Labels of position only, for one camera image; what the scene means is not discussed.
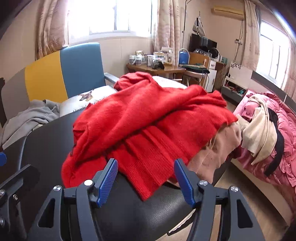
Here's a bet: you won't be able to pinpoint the wooden side desk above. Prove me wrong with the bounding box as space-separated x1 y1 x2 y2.
126 63 186 81

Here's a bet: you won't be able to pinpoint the red ribbed knit sweater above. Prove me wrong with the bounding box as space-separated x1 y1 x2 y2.
105 125 222 202

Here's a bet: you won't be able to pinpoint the wooden round chair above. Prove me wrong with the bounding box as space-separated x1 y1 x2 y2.
184 53 211 88

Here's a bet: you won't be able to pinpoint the blue yellow grey chair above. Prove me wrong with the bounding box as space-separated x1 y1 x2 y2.
0 42 121 130

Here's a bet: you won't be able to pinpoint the narrow bright window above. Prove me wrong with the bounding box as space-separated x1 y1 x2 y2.
255 20 292 90

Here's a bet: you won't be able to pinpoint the blue plastic container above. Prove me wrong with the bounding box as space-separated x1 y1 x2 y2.
179 48 190 66

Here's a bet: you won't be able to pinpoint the white floral box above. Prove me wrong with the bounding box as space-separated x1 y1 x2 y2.
228 61 253 87

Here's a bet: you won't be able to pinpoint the beige patterned curtain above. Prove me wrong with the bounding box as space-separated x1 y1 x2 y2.
242 0 262 71
35 0 70 61
283 46 296 98
154 0 183 55

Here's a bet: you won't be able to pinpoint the grey garment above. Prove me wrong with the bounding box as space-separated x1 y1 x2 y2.
0 99 61 150

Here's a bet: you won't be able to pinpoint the black strap garment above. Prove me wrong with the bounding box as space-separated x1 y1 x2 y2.
264 108 285 176

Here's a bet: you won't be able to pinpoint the metal stand pole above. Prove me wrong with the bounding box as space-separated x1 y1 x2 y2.
183 0 188 49

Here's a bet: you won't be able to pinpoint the black monitor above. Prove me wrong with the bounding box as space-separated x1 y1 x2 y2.
189 34 218 54

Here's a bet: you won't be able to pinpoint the low grey shelf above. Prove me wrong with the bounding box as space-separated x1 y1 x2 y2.
221 77 250 103

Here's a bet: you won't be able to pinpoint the white printed carton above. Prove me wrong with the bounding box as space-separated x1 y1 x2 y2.
153 51 174 64

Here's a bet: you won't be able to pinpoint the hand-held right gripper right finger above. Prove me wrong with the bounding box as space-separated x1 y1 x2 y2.
174 159 266 241

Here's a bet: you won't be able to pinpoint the cream garment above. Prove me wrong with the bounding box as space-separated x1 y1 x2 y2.
242 95 278 165

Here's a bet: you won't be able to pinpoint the dark green folded cloth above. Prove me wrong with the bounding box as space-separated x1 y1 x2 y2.
181 63 210 71

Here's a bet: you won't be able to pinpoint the wide bright window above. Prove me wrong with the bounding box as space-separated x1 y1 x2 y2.
67 0 153 44

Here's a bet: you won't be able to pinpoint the hanging steam iron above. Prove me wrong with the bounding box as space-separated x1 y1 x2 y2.
193 17 206 37

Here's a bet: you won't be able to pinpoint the dark bed headboard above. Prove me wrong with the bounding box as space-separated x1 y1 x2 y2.
251 71 296 109

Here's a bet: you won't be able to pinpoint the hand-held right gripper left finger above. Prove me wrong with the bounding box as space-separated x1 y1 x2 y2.
28 158 119 241

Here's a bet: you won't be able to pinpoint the clear glass jars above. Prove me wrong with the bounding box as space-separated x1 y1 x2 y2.
129 55 142 67

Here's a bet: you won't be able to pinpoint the white small cabinet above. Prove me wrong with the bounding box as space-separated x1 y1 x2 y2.
205 61 218 93

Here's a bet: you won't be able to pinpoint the wall air conditioner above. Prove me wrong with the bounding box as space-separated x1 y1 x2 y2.
211 6 245 20

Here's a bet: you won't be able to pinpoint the red fluffy sweater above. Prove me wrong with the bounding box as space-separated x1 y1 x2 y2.
61 71 238 189

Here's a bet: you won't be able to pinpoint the bed with pink bedding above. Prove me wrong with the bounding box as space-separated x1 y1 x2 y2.
232 89 296 202

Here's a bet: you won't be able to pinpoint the white printed pillow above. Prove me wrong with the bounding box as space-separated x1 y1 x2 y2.
60 86 118 117

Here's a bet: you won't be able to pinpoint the beige pink cloth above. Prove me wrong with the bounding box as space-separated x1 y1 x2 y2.
166 122 243 189

